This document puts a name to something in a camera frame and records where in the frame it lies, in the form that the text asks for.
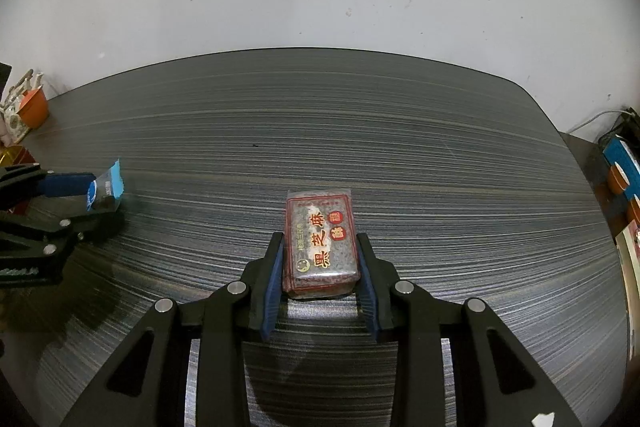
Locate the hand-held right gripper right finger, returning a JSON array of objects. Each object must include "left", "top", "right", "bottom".
[{"left": 356, "top": 233, "right": 583, "bottom": 427}]

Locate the blue candy wrapper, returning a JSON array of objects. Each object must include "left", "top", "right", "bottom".
[{"left": 86, "top": 158, "right": 124, "bottom": 214}]

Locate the black sesame cake packet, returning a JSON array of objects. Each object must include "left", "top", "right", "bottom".
[{"left": 282, "top": 188, "right": 362, "bottom": 300}]

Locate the orange tea cup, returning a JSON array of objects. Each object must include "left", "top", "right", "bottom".
[{"left": 19, "top": 89, "right": 50, "bottom": 130}]

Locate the blue and orange box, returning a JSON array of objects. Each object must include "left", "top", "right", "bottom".
[{"left": 602, "top": 138, "right": 640, "bottom": 208}]

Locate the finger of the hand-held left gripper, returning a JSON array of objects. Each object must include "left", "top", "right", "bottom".
[
  {"left": 0, "top": 199, "right": 125, "bottom": 258},
  {"left": 0, "top": 163, "right": 98, "bottom": 212}
]

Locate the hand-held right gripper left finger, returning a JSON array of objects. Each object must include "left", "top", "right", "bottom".
[{"left": 60, "top": 232, "right": 286, "bottom": 427}]

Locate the white cable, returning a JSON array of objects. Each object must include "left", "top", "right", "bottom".
[{"left": 570, "top": 108, "right": 626, "bottom": 134}]

